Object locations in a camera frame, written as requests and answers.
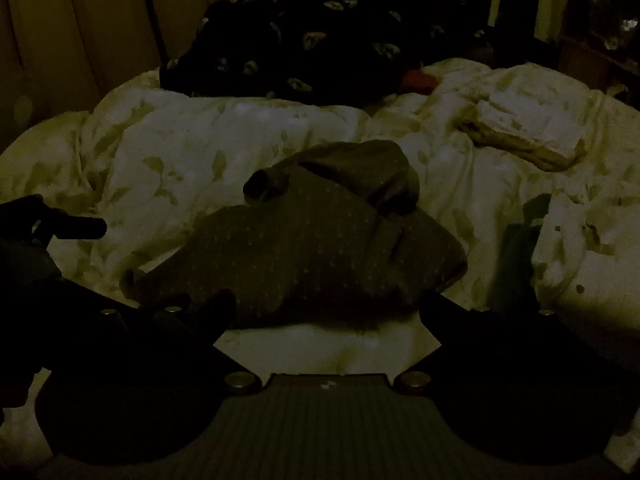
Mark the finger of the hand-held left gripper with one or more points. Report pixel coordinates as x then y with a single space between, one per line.
80 228

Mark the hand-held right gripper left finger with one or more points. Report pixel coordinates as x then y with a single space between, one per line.
216 312

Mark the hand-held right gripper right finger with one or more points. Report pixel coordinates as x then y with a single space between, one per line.
437 312

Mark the green garment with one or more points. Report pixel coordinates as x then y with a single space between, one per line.
520 255

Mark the grey dotted garment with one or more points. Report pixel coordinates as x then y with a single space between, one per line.
300 250

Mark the white leaf-print duvet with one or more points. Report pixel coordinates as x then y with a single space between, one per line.
200 135

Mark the folded white cloth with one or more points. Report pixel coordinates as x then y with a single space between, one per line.
525 130

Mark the beige curtain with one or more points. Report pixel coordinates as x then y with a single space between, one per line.
75 25

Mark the red object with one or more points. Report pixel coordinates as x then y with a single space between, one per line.
419 82

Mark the dark patterned blanket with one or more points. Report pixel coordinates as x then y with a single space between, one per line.
325 60

